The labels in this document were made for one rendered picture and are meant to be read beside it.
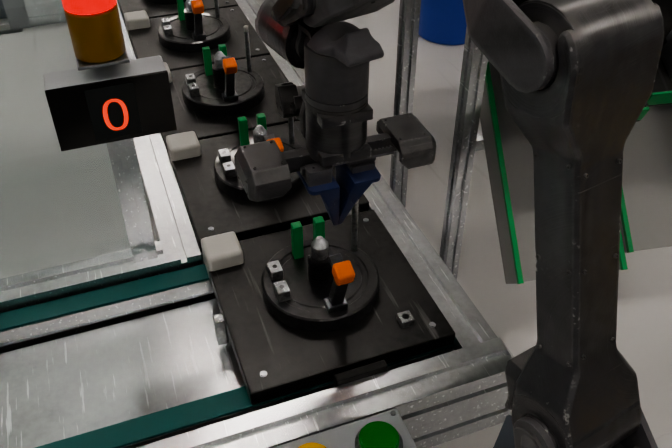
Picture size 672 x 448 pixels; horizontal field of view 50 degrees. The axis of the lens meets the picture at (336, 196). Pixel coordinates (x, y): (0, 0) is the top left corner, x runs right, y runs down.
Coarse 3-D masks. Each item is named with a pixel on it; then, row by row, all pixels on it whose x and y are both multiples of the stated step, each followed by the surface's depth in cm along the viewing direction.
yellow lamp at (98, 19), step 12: (108, 12) 69; (72, 24) 69; (84, 24) 68; (96, 24) 69; (108, 24) 69; (120, 24) 71; (72, 36) 70; (84, 36) 69; (96, 36) 69; (108, 36) 70; (120, 36) 71; (84, 48) 70; (96, 48) 70; (108, 48) 71; (120, 48) 72; (84, 60) 71; (96, 60) 71; (108, 60) 71
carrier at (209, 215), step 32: (256, 128) 101; (288, 128) 116; (192, 160) 109; (224, 160) 104; (192, 192) 102; (224, 192) 102; (288, 192) 101; (192, 224) 98; (224, 224) 97; (256, 224) 97; (288, 224) 98
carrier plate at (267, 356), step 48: (288, 240) 94; (384, 240) 94; (240, 288) 87; (384, 288) 87; (240, 336) 81; (288, 336) 81; (336, 336) 81; (384, 336) 81; (432, 336) 81; (288, 384) 76
